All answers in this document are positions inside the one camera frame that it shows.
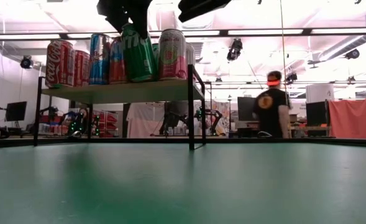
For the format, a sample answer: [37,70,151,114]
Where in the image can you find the green Sprite can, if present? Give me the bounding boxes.
[151,42,160,78]
[121,23,158,83]

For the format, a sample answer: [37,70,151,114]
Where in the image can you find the black overhead beam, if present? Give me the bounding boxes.
[0,27,366,41]

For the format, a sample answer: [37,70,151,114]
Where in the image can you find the person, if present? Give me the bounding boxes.
[76,107,90,136]
[252,70,291,139]

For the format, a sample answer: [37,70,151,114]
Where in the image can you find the black robot green lights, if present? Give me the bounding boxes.
[60,108,101,138]

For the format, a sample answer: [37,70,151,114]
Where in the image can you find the red soda can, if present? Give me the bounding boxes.
[109,36,128,84]

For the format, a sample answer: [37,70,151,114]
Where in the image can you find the orange red fabric panel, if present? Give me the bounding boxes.
[327,98,366,140]

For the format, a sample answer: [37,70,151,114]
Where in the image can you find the colourful printed poster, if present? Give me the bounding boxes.
[213,101,231,137]

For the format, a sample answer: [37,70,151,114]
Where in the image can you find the wooden shelf black metal frame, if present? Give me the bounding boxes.
[33,64,213,151]

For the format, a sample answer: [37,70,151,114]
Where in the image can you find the black monitor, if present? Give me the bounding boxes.
[237,96,258,122]
[305,101,329,127]
[4,101,28,123]

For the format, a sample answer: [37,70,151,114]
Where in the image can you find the black hanging camera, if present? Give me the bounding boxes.
[226,38,244,62]
[285,72,298,85]

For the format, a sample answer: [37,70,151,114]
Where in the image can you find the red storage bins rack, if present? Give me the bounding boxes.
[92,110,120,138]

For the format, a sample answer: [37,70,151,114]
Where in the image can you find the red Coca-Cola can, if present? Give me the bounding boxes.
[45,39,75,89]
[73,49,92,87]

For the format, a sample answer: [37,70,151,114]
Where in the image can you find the black ceiling spotlight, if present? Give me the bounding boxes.
[19,55,34,70]
[344,49,360,60]

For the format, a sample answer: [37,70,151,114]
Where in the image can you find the black table frame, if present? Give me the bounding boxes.
[0,136,366,149]

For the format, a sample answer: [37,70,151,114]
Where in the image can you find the white hanging shirt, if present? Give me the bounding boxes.
[126,102,167,139]

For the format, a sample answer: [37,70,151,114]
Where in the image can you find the slim silver can blue tab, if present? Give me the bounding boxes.
[88,33,112,86]

